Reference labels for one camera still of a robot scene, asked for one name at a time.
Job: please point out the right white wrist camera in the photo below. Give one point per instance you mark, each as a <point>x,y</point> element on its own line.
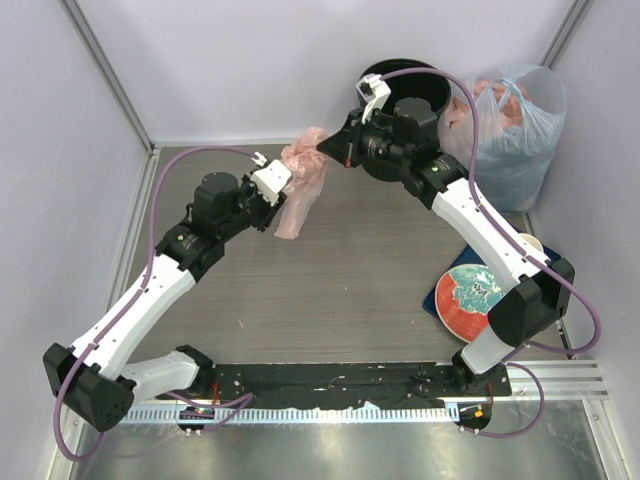
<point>375,92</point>

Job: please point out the blue bag of trash bags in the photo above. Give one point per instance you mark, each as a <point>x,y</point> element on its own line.
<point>521,111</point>

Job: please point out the white slotted cable duct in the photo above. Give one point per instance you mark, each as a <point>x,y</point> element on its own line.
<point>174,412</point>

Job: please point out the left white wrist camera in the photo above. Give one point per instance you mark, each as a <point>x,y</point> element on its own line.
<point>270,176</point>

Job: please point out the aluminium frame post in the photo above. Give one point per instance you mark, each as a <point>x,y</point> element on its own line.
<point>81,25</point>
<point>575,15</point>

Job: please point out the pink paper cup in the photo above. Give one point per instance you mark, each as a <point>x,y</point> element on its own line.
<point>532,241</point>

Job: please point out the red teal patterned plate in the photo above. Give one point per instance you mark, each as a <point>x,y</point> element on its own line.
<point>464,295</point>

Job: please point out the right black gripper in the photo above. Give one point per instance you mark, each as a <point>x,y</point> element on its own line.
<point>343,147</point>

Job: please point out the left aluminium frame post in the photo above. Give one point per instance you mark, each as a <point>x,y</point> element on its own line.
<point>81,25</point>

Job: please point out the right aluminium frame post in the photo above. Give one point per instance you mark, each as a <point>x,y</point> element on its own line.
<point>575,15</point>

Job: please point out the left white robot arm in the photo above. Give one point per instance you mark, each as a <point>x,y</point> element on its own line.
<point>93,376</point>

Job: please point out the black plastic trash bin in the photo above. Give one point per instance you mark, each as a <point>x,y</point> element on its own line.
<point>418,98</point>

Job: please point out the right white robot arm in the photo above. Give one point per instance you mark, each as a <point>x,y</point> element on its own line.
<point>536,289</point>

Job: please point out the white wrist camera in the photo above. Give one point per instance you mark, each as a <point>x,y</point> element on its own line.
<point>375,92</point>
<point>270,176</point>

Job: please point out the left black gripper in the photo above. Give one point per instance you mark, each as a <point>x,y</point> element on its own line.
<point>269,210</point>

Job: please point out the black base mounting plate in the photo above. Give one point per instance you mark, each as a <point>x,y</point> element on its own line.
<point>339,386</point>

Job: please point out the pink plastic trash bag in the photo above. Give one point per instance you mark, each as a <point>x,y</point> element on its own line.
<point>308,168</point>

